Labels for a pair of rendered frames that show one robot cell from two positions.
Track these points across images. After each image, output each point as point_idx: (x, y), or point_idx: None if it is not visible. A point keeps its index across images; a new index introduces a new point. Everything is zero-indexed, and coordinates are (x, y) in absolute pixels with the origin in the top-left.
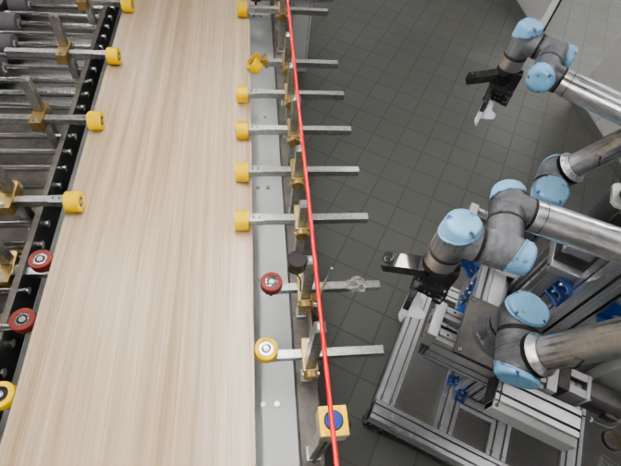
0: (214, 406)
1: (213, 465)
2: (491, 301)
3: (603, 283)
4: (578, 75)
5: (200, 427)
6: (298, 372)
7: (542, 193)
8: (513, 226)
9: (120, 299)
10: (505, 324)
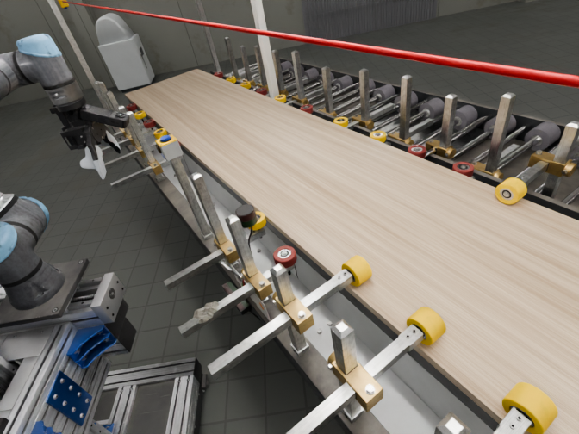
0: (266, 184)
1: (248, 171)
2: (34, 358)
3: None
4: None
5: (266, 176)
6: (239, 264)
7: None
8: None
9: (380, 183)
10: (24, 227)
